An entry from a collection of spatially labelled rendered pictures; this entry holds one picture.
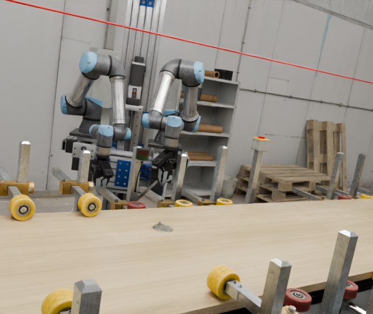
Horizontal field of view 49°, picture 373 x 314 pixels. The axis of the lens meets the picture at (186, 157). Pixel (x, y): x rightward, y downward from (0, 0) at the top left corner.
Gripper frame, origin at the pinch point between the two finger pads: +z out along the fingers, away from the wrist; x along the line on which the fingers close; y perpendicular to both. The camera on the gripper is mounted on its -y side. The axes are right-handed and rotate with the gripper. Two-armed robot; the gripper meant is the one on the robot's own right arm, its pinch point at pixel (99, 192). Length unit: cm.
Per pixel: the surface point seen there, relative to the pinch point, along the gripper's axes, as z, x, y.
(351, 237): -34, -8, -139
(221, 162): -26, -53, -30
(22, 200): -15, 51, -53
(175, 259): -8, 11, -93
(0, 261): -8, 62, -82
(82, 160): -24.6, 22.5, -30.2
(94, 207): -12, 24, -53
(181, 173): -19.2, -28.9, -30.2
